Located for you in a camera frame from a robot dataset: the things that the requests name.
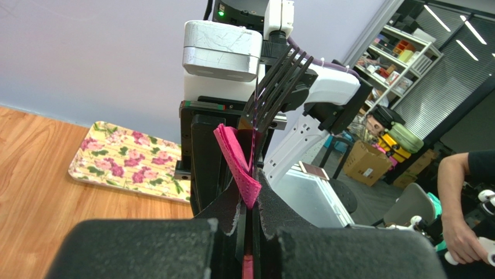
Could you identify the pink paper napkin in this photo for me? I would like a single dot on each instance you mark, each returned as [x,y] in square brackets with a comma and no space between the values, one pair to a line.
[249,188]

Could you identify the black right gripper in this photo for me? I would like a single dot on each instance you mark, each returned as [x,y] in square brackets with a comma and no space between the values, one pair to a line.
[209,102]

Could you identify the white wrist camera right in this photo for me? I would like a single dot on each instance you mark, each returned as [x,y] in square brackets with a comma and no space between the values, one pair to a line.
[235,37]

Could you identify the operator hand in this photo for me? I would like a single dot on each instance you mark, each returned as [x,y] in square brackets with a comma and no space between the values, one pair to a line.
[462,243]

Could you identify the floral tray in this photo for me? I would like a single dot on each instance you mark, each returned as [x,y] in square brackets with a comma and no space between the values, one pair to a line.
[128,160]

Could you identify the metal storage shelf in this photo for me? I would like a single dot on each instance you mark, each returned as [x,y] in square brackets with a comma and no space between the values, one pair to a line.
[394,63]

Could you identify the cardboard box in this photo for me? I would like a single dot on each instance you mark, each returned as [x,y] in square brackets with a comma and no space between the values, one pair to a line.
[366,164]

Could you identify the clear plastic bin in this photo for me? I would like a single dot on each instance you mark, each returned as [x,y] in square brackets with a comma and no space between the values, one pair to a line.
[324,204]

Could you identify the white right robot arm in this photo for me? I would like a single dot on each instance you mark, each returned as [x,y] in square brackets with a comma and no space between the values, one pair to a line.
[324,102]

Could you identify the green and yellow suitcases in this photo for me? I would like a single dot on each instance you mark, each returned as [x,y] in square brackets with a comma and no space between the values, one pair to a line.
[396,139]

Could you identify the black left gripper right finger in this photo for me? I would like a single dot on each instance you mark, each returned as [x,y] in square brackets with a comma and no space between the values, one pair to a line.
[291,247]

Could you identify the operator forearm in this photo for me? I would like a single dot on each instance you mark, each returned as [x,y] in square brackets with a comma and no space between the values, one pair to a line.
[450,180]

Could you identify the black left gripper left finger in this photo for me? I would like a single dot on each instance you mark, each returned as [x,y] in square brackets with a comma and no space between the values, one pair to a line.
[202,247]

